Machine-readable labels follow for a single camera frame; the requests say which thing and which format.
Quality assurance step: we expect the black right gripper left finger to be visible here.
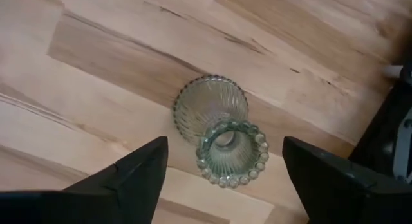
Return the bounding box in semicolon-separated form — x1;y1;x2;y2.
0;136;169;224

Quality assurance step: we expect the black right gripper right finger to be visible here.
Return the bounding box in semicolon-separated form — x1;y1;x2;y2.
282;136;412;224

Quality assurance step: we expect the green glass candle holder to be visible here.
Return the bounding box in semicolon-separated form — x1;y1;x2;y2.
173;74;270;189

